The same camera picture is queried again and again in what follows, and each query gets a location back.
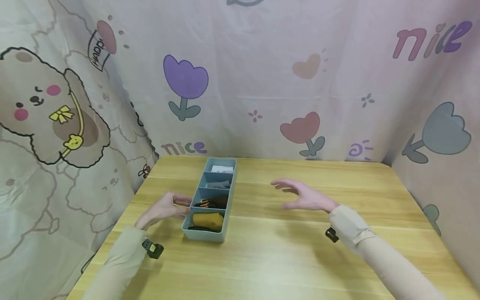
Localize person's left hand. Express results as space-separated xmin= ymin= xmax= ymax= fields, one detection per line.
xmin=135 ymin=191 xmax=193 ymax=231

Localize person's right hand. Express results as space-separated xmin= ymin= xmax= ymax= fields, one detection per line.
xmin=270 ymin=178 xmax=340 ymax=214

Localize person's right forearm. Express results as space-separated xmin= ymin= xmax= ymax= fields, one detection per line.
xmin=329 ymin=204 xmax=453 ymax=300

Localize person's left forearm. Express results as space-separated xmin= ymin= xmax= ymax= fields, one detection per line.
xmin=80 ymin=225 xmax=150 ymax=300

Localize mustard yellow socks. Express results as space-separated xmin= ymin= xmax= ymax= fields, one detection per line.
xmin=187 ymin=212 xmax=225 ymax=233

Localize black orange striped socks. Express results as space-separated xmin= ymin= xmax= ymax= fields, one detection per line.
xmin=195 ymin=196 xmax=229 ymax=209

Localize grey-blue divided organizer box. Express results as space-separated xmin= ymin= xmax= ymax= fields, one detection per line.
xmin=181 ymin=157 xmax=238 ymax=244

